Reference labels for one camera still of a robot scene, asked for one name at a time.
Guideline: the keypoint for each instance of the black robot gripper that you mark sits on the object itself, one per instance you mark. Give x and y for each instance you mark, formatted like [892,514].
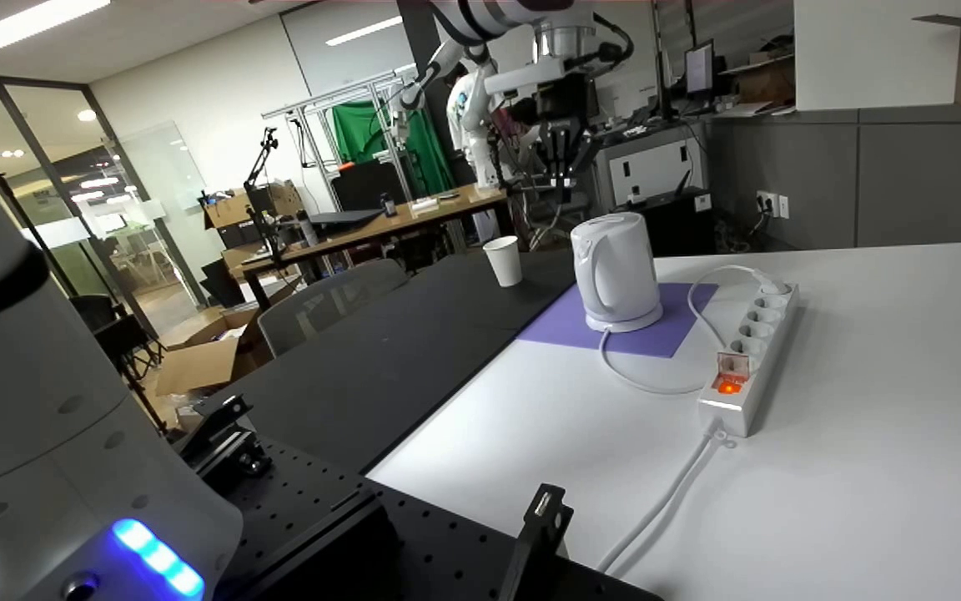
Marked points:
[561,97]

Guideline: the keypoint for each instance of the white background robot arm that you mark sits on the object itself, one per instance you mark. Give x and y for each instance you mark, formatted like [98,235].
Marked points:
[479,134]

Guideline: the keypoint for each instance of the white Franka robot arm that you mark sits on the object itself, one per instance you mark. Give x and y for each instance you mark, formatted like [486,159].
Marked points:
[35,389]

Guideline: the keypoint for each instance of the white electric kettle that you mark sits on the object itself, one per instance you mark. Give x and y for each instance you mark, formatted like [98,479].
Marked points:
[615,271]

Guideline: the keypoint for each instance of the grey metal cabinet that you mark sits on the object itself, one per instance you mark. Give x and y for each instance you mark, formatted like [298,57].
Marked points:
[654,169]

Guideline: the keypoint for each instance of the white paper cup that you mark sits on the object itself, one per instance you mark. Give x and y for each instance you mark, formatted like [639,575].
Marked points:
[504,262]

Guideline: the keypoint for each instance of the black computer monitor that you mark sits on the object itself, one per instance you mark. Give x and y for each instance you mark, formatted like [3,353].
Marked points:
[702,70]

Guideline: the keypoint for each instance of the purple paper mat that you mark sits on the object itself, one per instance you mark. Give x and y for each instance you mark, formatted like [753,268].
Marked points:
[564,322]

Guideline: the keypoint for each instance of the wooden desk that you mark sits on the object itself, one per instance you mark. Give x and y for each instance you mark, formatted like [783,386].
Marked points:
[381,230]

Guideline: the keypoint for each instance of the green cloth backdrop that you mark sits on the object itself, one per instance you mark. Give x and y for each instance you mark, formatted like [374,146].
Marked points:
[364,134]

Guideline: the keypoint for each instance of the white power strip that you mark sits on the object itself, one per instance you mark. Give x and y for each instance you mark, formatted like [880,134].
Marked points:
[753,353]

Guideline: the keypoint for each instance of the grey office chair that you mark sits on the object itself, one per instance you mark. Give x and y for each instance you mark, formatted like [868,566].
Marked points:
[326,302]

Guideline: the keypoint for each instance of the grey office partition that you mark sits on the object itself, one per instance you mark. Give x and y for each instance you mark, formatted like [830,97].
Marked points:
[892,179]

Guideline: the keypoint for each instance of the large cardboard box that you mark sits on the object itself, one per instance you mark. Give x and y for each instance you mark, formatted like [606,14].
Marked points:
[201,364]

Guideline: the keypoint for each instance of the black table clamp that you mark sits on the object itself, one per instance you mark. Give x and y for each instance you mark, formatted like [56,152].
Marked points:
[217,435]

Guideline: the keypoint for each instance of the white wall socket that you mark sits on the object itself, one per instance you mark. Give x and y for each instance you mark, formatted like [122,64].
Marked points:
[772,206]

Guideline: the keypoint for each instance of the black camera tripod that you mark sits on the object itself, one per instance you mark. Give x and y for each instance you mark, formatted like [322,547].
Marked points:
[265,194]

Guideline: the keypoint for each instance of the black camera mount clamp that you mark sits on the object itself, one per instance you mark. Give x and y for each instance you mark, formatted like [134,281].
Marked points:
[535,538]

